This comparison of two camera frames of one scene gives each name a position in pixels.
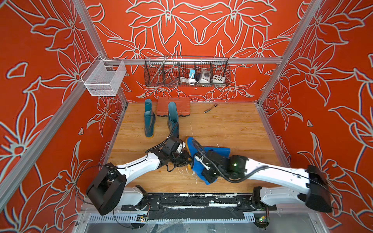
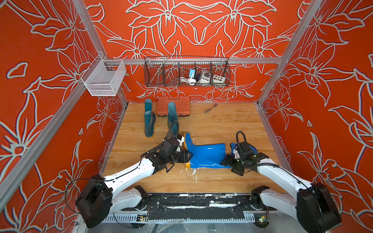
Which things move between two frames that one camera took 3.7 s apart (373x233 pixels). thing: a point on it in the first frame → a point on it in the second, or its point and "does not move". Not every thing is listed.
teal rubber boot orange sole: (149, 118) does not move
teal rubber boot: (173, 119) does not move
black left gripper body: (178, 159) does not move
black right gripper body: (211, 174) → (237, 165)
